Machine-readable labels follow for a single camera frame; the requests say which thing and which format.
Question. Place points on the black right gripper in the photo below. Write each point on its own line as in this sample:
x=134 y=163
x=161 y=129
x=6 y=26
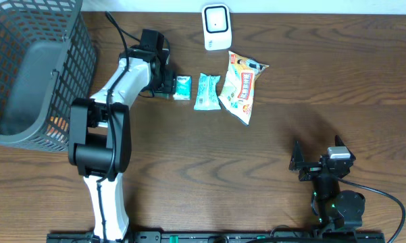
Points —
x=311 y=169

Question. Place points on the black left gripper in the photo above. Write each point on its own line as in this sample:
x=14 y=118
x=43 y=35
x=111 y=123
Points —
x=169 y=82

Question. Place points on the green Kleenex tissue pack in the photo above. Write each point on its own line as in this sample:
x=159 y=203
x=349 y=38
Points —
x=183 y=88

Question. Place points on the teal wet wipe packet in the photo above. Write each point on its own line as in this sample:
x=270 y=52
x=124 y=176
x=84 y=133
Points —
x=207 y=98

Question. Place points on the yellow snack bag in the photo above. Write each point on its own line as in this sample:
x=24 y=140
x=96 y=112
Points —
x=238 y=91

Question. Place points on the green Zam-Buk tin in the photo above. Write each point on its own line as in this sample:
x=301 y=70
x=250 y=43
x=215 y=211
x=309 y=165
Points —
x=163 y=96

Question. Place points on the orange tissue pack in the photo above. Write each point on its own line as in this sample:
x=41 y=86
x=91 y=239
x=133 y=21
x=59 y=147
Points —
x=58 y=130

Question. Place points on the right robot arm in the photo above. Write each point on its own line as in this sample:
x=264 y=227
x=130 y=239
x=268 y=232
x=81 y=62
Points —
x=338 y=210

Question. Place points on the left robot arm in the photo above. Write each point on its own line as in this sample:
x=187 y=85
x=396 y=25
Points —
x=100 y=144

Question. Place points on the white barcode scanner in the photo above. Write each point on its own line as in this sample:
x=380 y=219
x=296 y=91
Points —
x=217 y=29

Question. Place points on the dark grey plastic mesh basket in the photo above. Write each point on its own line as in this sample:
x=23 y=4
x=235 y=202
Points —
x=47 y=60

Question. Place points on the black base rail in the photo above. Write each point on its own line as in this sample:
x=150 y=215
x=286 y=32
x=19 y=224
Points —
x=279 y=236

